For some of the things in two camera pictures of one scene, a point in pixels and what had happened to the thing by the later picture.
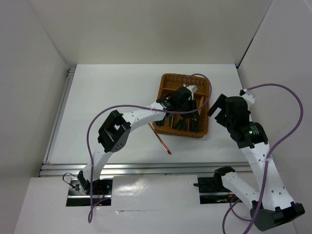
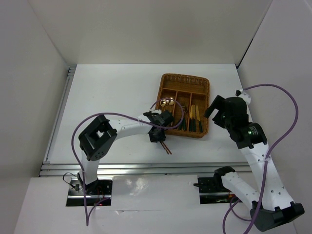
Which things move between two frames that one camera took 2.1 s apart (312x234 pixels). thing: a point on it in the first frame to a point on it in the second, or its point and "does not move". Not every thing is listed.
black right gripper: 219,103 does not move
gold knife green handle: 200,104 to 197,112
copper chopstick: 161,141 does not move
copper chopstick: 159,139 does not move
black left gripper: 192,103 to 161,137
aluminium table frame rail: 48,168 does not move
